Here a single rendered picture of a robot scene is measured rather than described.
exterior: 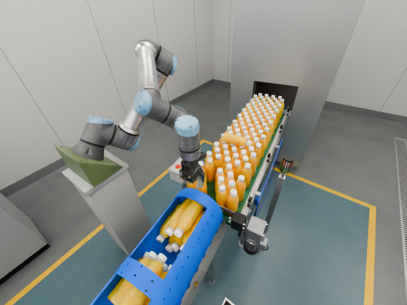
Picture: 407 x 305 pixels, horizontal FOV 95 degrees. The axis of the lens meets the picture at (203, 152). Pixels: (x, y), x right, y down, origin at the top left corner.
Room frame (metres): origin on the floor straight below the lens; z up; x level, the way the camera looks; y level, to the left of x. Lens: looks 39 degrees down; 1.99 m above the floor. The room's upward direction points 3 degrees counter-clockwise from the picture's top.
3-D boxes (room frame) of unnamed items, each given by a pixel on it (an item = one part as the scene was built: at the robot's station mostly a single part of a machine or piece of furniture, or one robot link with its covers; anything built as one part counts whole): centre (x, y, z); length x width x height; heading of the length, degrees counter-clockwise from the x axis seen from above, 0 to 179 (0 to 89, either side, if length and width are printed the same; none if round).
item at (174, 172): (0.98, 0.16, 1.05); 0.20 x 0.10 x 0.10; 149
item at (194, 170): (0.61, 0.06, 1.42); 0.09 x 0.08 x 0.12; 149
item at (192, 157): (0.61, 0.05, 1.50); 0.10 x 0.09 x 0.05; 59
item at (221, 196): (0.73, -0.10, 1.00); 0.07 x 0.07 x 0.19
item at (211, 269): (0.57, -0.02, 0.31); 0.06 x 0.06 x 0.63; 59
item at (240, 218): (0.59, -0.18, 0.95); 0.10 x 0.07 x 0.10; 59
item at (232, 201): (0.70, -0.17, 1.00); 0.07 x 0.07 x 0.19
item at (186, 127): (0.62, 0.06, 1.58); 0.10 x 0.09 x 0.12; 22
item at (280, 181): (0.80, -0.49, 0.55); 0.04 x 0.04 x 1.10; 59
